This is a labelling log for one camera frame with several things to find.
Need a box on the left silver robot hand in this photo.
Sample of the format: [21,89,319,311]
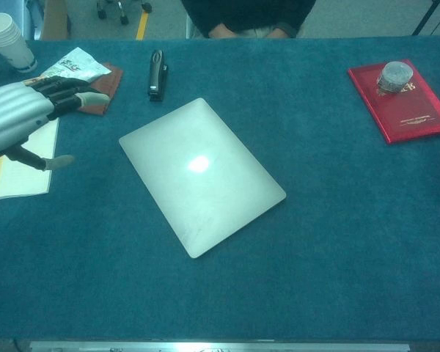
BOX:
[0,76,110,172]

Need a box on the silver laptop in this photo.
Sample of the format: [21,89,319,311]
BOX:
[118,97,287,260]

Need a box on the white yellow Lexicon notebook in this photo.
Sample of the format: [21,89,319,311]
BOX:
[0,117,60,202]

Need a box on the stack of paper cups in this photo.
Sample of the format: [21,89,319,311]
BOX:
[0,12,38,73]

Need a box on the white nut snack bag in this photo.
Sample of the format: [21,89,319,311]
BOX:
[40,46,113,85]

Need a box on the brown cardboard box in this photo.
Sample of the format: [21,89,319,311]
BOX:
[40,0,73,40]

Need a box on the brown folded cloth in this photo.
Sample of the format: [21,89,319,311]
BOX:
[76,62,125,117]

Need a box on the office chair wheel base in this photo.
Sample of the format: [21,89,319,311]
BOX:
[96,0,153,26]

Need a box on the black stapler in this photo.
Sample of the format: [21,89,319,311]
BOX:
[147,48,169,103]

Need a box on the person in dark clothes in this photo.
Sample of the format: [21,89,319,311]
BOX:
[181,0,318,40]

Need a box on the blue table cloth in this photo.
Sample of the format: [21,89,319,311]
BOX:
[0,35,440,342]

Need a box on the red hardcover certificate folder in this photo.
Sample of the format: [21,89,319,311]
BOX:
[347,58,440,144]

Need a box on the black tripod leg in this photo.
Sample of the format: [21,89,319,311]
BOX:
[411,0,440,37]

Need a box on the aluminium profile rail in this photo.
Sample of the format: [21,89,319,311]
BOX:
[29,340,411,352]

